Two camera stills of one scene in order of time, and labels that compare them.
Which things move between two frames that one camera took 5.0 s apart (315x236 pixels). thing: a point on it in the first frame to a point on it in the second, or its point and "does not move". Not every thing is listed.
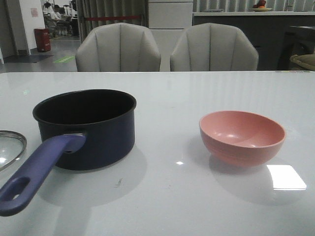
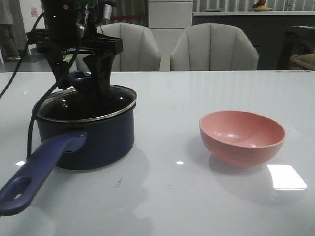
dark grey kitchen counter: (277, 35) does not move
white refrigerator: (167, 19) does not move
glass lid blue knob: (5, 132) to (78, 103)
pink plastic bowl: (241, 138) does not move
